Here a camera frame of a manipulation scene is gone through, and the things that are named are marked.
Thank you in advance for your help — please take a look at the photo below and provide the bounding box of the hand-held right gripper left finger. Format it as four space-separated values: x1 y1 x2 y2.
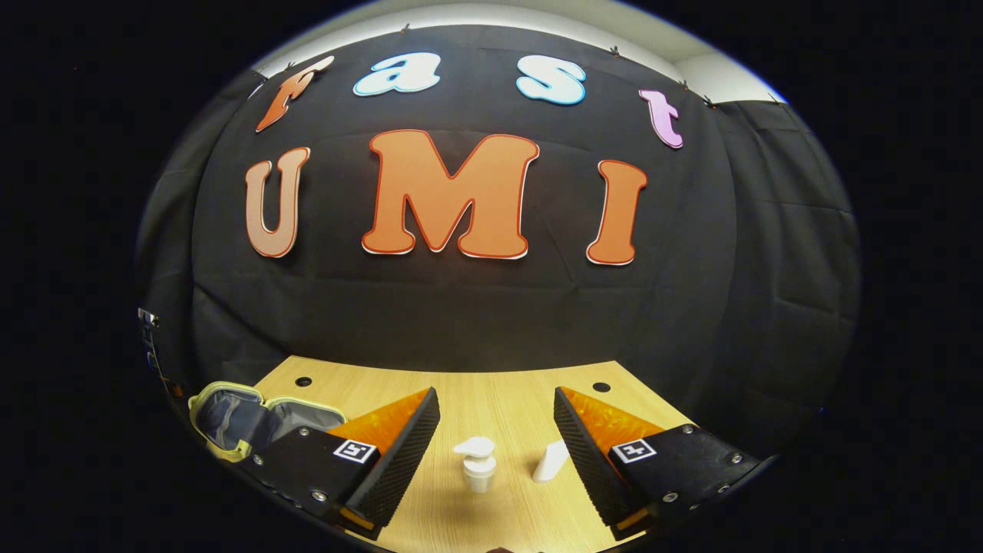
240 387 442 541

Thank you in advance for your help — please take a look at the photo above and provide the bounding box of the small cream suitcase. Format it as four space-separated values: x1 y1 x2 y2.
188 381 348 463

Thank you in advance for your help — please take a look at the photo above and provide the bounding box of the white pump bottle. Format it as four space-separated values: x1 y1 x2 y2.
452 435 497 494

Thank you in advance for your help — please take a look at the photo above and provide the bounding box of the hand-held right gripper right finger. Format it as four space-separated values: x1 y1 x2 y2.
553 386 763 541

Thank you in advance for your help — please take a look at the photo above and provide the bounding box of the white squeeze tube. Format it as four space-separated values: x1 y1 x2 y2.
532 439 571 483

